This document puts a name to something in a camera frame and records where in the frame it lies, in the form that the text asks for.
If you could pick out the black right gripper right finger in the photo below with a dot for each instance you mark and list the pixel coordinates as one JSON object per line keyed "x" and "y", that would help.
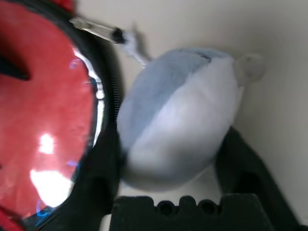
{"x": 243, "y": 168}

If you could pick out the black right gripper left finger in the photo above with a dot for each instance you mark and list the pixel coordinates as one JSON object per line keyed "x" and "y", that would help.
{"x": 98, "y": 180}

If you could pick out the grey plush zipper charm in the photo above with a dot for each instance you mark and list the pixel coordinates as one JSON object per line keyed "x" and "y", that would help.
{"x": 180, "y": 120}

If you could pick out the black and red paddle case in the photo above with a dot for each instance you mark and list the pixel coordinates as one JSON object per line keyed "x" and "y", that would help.
{"x": 108, "y": 79}

